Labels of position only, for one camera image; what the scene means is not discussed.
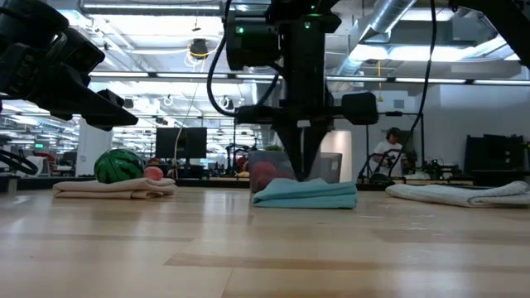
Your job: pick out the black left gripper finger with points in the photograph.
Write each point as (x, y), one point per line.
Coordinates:
(99, 111)
(116, 98)

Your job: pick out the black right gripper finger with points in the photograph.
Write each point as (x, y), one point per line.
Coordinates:
(316, 138)
(292, 140)

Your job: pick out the red bell pepper toy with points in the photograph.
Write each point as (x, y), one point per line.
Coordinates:
(264, 174)

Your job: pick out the green striped watermelon toy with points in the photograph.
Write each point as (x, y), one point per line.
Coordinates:
(118, 165)

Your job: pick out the small pink peach toy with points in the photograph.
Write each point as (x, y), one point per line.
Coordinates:
(153, 173)

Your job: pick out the clear grey tupperware container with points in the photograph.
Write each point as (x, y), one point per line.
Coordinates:
(331, 165)

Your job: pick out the white pillar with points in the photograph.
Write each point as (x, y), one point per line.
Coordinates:
(89, 145)

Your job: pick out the blue tray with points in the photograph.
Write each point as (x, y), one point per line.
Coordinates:
(306, 198)

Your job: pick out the black background monitor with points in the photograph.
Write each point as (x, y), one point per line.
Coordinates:
(165, 142)

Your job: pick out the person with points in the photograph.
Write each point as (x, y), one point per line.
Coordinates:
(387, 149)

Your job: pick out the clear left tray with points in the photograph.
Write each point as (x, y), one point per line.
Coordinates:
(112, 188)

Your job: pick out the black round ceiling device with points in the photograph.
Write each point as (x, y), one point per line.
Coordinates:
(199, 49)

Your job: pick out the black background cabinet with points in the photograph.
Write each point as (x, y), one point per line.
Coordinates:
(497, 153)

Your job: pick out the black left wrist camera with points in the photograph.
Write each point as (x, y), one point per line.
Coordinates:
(85, 51)

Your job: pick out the long ceiling light rail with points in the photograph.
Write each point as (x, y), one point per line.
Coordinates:
(186, 75)

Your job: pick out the black background rig frame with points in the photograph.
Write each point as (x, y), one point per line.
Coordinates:
(397, 113)

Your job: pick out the black aluminium table frame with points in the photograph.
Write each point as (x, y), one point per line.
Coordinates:
(215, 183)

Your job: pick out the silver ventilation duct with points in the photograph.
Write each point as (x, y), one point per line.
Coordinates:
(389, 14)

